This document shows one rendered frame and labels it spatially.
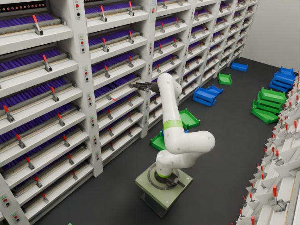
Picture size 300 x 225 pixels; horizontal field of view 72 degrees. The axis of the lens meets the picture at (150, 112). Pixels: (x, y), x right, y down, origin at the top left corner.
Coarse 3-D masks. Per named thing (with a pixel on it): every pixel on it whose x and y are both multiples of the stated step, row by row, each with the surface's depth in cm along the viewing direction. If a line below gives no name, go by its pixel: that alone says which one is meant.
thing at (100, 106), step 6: (132, 72) 203; (138, 72) 198; (120, 78) 192; (144, 78) 197; (132, 84) 190; (120, 90) 181; (126, 90) 183; (132, 90) 188; (114, 96) 174; (120, 96) 177; (102, 102) 165; (108, 102) 168; (96, 108) 159; (102, 108) 166
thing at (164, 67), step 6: (174, 54) 247; (162, 60) 230; (168, 60) 232; (174, 60) 241; (180, 60) 245; (156, 66) 218; (162, 66) 224; (168, 66) 229; (174, 66) 234; (156, 72) 214; (162, 72) 219
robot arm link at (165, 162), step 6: (162, 150) 154; (162, 156) 148; (168, 156) 148; (174, 156) 149; (156, 162) 154; (162, 162) 146; (168, 162) 146; (174, 162) 147; (156, 168) 156; (162, 168) 149; (168, 168) 149; (174, 168) 151; (162, 174) 154; (168, 174) 154
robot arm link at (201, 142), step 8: (192, 136) 114; (200, 136) 114; (208, 136) 114; (192, 144) 112; (200, 144) 113; (208, 144) 113; (192, 152) 127; (200, 152) 117; (184, 160) 145; (192, 160) 139
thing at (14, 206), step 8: (0, 176) 118; (0, 184) 120; (0, 192) 122; (8, 192) 127; (16, 200) 134; (0, 208) 127; (8, 208) 131; (16, 208) 136; (8, 216) 134; (24, 216) 145; (16, 224) 142; (24, 224) 148
